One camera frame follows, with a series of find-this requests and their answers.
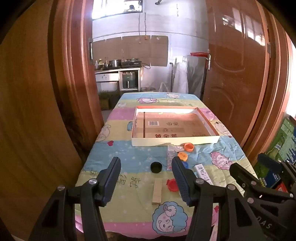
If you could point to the flattened brown carton liner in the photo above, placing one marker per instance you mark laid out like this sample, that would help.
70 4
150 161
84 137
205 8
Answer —
185 125

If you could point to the black gas stove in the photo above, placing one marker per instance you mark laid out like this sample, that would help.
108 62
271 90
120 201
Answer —
131 62

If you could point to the green printed carton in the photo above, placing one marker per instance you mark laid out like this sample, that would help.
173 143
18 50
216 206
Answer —
286 139

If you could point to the grey plastic sheet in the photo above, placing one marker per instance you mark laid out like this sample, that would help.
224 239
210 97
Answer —
195 74

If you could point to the orange bottle cap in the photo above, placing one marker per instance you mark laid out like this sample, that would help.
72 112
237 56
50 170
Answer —
189 146
182 155

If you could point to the metal wok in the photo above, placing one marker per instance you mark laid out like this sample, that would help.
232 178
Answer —
99 67

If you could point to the red paper strip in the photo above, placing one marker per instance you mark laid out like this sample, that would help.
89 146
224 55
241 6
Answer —
198 54

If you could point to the small wooden block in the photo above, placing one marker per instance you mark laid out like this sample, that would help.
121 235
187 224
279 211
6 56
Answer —
157 191

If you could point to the white kitchen counter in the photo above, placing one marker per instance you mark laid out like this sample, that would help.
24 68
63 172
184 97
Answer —
106 76

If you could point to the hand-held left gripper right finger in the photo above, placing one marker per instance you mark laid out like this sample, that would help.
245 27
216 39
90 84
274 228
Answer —
182 185

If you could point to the metal basin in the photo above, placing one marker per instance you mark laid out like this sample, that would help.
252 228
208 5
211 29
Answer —
148 89

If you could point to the shallow orange-rimmed cardboard box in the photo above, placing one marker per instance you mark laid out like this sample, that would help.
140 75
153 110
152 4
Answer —
173 141

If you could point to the white plastic sheet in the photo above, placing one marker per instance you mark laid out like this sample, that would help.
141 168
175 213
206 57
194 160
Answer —
180 76

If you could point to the wooden door frame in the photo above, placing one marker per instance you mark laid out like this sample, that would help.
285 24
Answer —
78 69
272 104

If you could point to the white cartoon lighter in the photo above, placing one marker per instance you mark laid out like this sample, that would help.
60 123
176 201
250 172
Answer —
202 172

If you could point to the red carton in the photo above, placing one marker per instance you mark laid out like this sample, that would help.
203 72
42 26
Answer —
281 186

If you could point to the black pole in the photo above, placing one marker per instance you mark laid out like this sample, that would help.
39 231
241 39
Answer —
171 76

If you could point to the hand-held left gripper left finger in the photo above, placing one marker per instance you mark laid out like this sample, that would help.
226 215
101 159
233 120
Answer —
110 183

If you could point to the red bottle cap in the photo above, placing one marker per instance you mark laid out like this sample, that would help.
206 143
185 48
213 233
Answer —
172 185

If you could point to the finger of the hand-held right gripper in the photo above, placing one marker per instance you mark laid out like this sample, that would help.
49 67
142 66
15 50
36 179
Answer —
269 162
240 172

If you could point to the green air fryer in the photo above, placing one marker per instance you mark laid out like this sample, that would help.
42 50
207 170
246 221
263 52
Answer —
128 80

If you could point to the panelled wooden door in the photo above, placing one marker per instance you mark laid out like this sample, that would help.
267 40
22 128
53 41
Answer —
231 81

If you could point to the blue bottle cap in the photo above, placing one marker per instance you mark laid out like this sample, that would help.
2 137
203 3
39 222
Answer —
185 165

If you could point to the cartoon sheep printed blanket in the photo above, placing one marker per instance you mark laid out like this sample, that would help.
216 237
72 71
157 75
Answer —
129 153

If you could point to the steel cooking pot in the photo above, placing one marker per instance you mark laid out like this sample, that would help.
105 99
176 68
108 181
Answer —
115 62

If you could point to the cardboard sheet on wall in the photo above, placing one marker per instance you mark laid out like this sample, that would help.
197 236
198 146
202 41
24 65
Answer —
129 48

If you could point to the black bottle cap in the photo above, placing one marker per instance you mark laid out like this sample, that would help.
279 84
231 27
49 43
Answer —
156 166

